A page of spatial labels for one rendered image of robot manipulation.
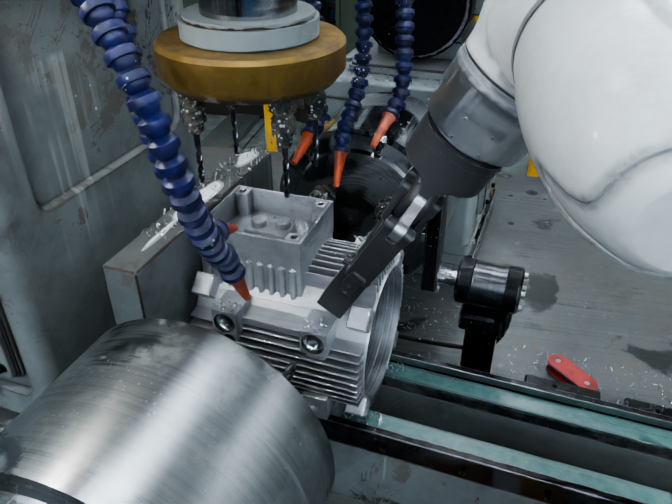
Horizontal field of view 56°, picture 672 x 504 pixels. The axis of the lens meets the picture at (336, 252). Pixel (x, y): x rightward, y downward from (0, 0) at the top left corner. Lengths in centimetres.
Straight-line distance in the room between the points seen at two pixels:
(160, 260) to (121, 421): 24
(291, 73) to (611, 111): 32
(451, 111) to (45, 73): 40
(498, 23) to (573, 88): 14
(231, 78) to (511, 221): 97
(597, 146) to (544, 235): 110
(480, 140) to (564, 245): 90
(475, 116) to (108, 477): 34
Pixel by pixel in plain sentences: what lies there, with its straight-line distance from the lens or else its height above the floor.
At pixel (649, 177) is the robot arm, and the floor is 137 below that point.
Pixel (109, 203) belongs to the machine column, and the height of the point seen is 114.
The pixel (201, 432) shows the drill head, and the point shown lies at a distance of 45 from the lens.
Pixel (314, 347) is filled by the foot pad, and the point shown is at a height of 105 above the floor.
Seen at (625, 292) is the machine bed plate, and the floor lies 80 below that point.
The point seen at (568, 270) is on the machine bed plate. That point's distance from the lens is 129.
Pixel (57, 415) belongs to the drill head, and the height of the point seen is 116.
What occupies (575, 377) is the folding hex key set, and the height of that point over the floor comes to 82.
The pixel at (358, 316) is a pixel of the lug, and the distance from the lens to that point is 64.
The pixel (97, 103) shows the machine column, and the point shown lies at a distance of 75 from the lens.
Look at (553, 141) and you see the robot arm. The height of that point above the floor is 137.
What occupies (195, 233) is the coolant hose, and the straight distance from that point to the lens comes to 47.
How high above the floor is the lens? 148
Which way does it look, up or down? 33 degrees down
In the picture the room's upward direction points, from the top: straight up
